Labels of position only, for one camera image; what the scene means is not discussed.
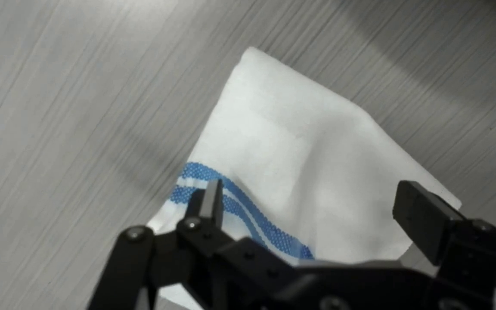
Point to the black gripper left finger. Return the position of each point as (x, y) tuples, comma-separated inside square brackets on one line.
[(211, 207)]

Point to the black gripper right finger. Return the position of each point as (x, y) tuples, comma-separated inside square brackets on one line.
[(426, 224)]

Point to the white cloth with blue stripes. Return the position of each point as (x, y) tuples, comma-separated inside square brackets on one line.
[(318, 173)]

